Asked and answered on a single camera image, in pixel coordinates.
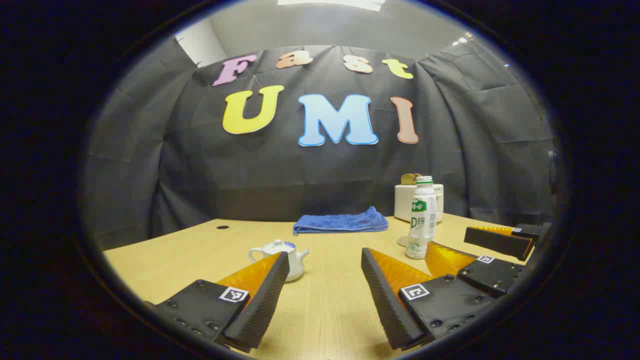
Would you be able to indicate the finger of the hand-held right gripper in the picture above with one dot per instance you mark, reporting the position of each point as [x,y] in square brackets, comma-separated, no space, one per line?
[492,277]
[495,241]

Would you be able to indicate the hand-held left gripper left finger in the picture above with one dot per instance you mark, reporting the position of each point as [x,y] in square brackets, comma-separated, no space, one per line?
[262,305]

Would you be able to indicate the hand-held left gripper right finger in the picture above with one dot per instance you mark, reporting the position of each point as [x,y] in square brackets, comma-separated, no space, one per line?
[385,295]

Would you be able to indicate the white teacup with spout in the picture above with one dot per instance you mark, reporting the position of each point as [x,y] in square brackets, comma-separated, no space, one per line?
[296,267]

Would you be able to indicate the round wooden coaster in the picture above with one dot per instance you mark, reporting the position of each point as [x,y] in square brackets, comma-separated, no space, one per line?
[402,241]

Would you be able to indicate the white water bottle green label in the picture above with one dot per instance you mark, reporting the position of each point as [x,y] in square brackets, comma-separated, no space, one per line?
[421,220]

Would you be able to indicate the blue folded towel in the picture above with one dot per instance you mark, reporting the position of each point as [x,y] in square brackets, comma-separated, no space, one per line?
[340,222]

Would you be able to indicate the white toaster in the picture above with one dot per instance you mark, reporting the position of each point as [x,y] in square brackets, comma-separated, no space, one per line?
[402,202]

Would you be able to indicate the brown bread slice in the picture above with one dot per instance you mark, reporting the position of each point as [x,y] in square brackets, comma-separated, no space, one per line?
[406,179]
[418,178]

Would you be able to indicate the black backdrop cloth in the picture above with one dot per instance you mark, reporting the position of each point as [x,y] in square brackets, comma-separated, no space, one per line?
[300,175]

